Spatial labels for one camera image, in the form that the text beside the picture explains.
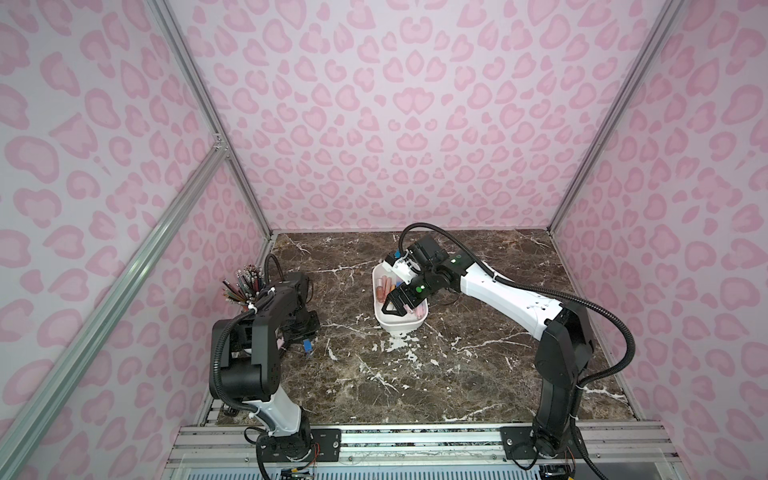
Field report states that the white storage box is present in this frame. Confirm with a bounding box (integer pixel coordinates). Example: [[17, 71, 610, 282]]
[[372, 262, 429, 337]]

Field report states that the pink lip gloss tube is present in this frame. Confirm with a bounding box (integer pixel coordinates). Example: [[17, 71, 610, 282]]
[[375, 280, 389, 304]]

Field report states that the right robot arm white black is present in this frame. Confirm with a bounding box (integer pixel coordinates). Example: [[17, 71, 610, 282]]
[[372, 235, 594, 458]]

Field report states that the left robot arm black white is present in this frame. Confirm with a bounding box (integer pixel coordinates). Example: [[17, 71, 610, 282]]
[[209, 272, 319, 462]]

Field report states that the bundle of coloured pencils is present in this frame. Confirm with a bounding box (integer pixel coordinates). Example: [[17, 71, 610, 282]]
[[222, 264, 269, 307]]

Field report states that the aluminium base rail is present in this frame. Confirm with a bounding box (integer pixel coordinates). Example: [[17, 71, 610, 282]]
[[162, 421, 688, 479]]

